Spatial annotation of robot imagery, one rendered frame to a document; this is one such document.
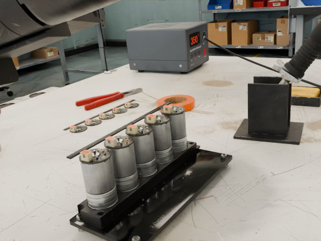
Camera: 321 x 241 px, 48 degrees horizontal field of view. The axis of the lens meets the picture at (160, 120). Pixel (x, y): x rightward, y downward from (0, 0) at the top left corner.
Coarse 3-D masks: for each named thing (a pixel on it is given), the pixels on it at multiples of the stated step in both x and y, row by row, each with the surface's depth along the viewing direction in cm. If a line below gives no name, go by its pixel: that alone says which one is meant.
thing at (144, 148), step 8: (136, 136) 31; (144, 136) 31; (152, 136) 32; (136, 144) 31; (144, 144) 31; (152, 144) 32; (136, 152) 32; (144, 152) 32; (152, 152) 32; (136, 160) 32; (144, 160) 32; (152, 160) 32; (144, 168) 32; (152, 168) 33; (144, 176) 32
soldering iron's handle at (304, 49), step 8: (320, 24) 37; (312, 32) 38; (320, 32) 37; (312, 40) 38; (320, 40) 37; (304, 48) 38; (312, 48) 38; (320, 48) 38; (296, 56) 39; (304, 56) 39; (312, 56) 38; (288, 64) 40; (296, 64) 39; (304, 64) 39; (296, 72) 39; (304, 72) 40
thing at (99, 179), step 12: (84, 168) 27; (96, 168) 27; (108, 168) 28; (84, 180) 28; (96, 180) 27; (108, 180) 28; (96, 192) 28; (108, 192) 28; (96, 204) 28; (108, 204) 28
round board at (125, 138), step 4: (116, 136) 31; (120, 136) 31; (124, 136) 31; (128, 136) 31; (124, 140) 30; (128, 140) 30; (132, 140) 30; (104, 144) 30; (120, 144) 29; (124, 144) 29; (128, 144) 29; (108, 148) 29; (112, 148) 29; (116, 148) 29; (120, 148) 29
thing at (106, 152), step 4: (96, 148) 29; (100, 148) 29; (92, 152) 28; (96, 152) 28; (100, 152) 28; (104, 152) 28; (108, 152) 28; (80, 156) 28; (96, 156) 27; (100, 156) 28; (108, 156) 27; (80, 160) 27; (92, 160) 27; (96, 160) 27; (100, 160) 27; (104, 160) 27
